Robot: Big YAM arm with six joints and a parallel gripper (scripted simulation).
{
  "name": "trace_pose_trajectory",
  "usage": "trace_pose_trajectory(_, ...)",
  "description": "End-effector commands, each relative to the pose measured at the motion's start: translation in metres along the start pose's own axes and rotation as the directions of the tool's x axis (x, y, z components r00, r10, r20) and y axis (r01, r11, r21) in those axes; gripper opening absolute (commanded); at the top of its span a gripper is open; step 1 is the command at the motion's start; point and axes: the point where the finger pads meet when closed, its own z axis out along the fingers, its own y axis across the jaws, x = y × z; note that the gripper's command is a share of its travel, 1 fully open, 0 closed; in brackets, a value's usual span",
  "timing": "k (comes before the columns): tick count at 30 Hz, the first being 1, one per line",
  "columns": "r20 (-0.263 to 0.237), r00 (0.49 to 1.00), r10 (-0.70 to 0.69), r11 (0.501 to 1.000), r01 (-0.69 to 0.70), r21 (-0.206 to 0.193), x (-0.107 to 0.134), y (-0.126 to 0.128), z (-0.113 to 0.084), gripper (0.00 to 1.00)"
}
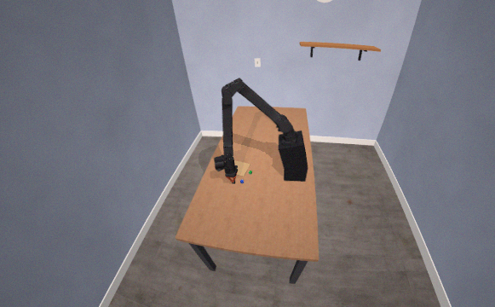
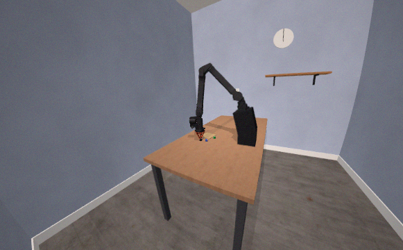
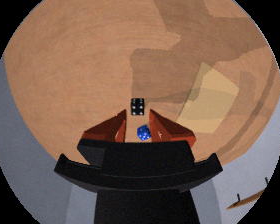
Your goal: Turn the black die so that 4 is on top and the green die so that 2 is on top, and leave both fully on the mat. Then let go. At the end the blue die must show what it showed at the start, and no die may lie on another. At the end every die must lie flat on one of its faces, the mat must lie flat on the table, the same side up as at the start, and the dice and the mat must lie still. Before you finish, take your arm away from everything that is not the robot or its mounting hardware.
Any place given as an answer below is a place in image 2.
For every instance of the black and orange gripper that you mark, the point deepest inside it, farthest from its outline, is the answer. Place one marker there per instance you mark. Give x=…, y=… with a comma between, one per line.
x=200, y=130

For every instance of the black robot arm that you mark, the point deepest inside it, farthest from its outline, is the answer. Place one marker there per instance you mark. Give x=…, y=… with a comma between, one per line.
x=194, y=121

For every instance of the tan square mat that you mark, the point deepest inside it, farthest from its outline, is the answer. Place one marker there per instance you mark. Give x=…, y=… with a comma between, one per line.
x=208, y=135

